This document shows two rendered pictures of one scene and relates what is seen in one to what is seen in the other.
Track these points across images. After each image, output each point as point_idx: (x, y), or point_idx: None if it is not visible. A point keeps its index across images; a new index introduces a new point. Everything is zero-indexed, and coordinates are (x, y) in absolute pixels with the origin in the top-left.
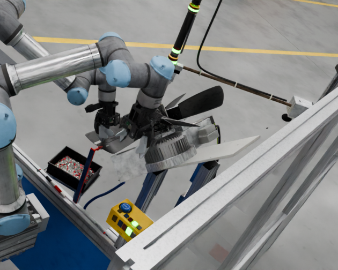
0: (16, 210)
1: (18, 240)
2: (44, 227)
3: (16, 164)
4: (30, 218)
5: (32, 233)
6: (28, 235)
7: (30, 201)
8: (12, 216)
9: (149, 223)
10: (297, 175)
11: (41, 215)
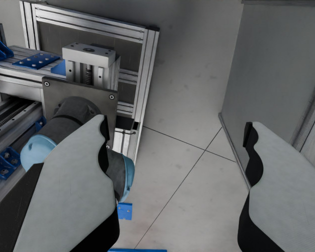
0: (118, 201)
1: (112, 85)
2: (114, 55)
3: (33, 149)
4: (104, 95)
5: (113, 69)
6: (113, 75)
7: (74, 60)
8: (121, 200)
9: None
10: None
11: (102, 66)
